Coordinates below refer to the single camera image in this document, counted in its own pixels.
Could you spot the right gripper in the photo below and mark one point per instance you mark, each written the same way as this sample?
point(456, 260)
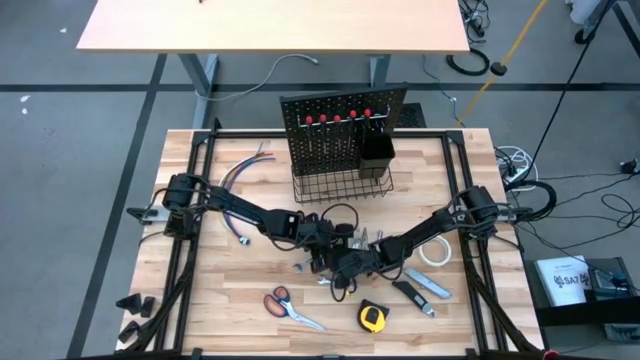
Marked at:
point(360, 262)

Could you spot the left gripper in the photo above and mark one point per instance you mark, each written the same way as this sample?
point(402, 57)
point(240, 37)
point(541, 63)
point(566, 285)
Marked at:
point(320, 232)

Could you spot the silver combination wrench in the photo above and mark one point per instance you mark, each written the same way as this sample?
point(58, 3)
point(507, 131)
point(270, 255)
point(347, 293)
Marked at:
point(302, 265)
point(325, 280)

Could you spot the red-capped black screwdriver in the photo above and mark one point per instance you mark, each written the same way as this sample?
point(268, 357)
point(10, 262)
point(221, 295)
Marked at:
point(367, 112)
point(323, 118)
point(337, 119)
point(309, 120)
point(353, 114)

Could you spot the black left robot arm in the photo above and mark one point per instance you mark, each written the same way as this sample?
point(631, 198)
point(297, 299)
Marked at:
point(235, 205)

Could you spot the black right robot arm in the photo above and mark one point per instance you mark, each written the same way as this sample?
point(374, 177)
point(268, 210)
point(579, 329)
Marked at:
point(430, 227)

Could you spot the silver metal rod tool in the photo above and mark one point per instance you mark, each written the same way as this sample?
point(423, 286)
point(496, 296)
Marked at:
point(378, 235)

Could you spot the black rounded object at right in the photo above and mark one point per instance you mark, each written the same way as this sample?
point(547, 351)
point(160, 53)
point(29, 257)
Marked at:
point(372, 317)

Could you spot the black utility knife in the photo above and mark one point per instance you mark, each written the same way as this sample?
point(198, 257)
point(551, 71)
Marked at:
point(410, 296)

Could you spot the silver utility knife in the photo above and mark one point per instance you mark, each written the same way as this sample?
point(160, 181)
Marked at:
point(427, 283)

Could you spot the black metal pegboard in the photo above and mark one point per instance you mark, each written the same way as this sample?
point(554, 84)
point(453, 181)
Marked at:
point(300, 150)

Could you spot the white tape roll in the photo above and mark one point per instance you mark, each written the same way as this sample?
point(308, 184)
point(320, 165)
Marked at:
point(449, 251)

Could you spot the black plastic bin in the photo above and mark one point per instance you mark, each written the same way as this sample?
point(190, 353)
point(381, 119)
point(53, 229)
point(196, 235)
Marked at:
point(376, 150)

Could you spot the black mesh panel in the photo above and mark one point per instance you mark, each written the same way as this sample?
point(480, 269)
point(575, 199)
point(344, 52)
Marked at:
point(412, 116)

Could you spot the black plastic wedge part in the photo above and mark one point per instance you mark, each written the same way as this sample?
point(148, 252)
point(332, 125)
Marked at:
point(148, 307)
point(129, 332)
point(129, 304)

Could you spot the white printed box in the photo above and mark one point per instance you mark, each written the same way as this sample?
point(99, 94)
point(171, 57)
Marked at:
point(560, 280)

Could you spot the light wooden desk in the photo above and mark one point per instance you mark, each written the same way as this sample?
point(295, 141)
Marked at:
point(275, 25)

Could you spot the red round button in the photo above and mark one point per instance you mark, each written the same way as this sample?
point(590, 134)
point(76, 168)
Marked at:
point(551, 356)

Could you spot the black side cart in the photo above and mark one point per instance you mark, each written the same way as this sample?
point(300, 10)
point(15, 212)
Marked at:
point(575, 315)

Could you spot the black round puck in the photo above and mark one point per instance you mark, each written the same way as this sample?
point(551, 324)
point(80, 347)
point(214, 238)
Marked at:
point(498, 68)

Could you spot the grey electronic device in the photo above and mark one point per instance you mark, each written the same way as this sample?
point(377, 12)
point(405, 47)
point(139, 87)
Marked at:
point(607, 282)

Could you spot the thin black pole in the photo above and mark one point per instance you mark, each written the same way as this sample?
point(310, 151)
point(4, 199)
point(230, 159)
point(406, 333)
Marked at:
point(575, 75)

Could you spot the black power adapter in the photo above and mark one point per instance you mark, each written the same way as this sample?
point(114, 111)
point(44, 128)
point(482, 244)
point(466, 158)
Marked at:
point(631, 166)

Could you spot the black rolling stand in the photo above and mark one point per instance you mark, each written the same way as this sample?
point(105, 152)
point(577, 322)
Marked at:
point(582, 36)

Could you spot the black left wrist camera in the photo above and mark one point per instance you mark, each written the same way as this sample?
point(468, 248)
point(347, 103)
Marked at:
point(344, 231)

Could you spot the black aluminium table frame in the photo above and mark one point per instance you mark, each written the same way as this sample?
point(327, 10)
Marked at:
point(250, 134)

